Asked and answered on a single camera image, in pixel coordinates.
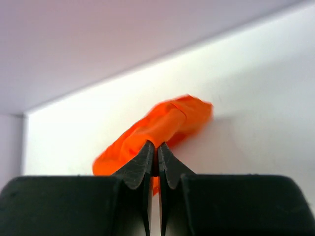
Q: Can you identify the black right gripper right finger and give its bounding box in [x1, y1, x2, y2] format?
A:
[157, 144, 315, 236]

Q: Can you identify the orange t shirt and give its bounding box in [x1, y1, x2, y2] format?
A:
[92, 94, 214, 196]

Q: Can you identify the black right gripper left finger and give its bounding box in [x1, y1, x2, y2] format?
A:
[0, 142, 155, 236]

